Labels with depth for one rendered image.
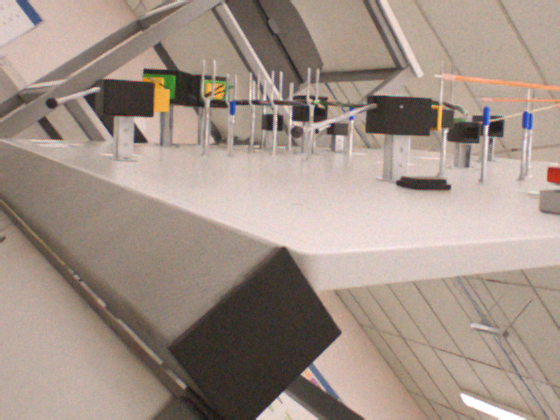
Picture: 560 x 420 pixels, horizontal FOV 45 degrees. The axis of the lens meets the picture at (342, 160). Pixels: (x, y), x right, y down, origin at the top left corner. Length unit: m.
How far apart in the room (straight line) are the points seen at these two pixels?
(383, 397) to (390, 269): 9.44
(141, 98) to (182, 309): 0.59
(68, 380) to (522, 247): 0.26
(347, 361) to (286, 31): 7.84
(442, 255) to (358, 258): 0.05
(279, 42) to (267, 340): 1.51
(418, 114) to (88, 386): 0.43
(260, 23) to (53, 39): 6.65
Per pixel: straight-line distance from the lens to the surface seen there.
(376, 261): 0.32
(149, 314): 0.32
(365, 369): 9.52
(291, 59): 1.78
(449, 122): 0.73
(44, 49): 8.28
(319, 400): 1.20
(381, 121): 0.69
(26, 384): 0.46
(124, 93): 0.86
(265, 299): 0.29
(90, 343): 0.44
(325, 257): 0.30
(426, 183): 0.65
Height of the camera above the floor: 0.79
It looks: 24 degrees up
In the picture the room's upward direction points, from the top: 50 degrees clockwise
